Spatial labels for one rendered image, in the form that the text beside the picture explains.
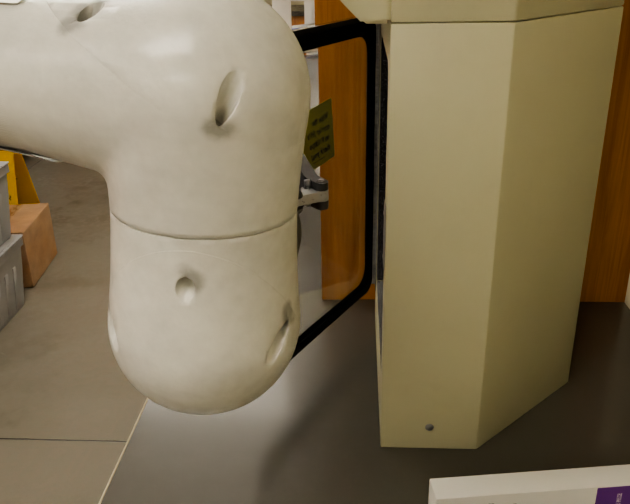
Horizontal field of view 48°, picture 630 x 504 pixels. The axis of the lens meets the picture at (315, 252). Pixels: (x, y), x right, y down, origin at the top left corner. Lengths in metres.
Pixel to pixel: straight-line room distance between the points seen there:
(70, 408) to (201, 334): 2.32
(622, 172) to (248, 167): 0.88
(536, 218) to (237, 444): 0.42
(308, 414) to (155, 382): 0.54
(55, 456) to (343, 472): 1.74
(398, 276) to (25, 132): 0.45
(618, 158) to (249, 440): 0.67
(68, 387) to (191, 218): 2.46
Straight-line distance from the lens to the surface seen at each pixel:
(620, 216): 1.18
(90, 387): 2.76
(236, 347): 0.37
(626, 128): 1.14
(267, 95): 0.33
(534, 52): 0.72
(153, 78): 0.33
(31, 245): 3.59
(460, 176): 0.71
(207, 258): 0.35
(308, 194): 0.60
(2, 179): 3.22
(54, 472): 2.42
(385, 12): 0.67
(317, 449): 0.86
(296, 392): 0.95
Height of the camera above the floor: 1.48
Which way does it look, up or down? 24 degrees down
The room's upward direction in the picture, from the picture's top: 1 degrees counter-clockwise
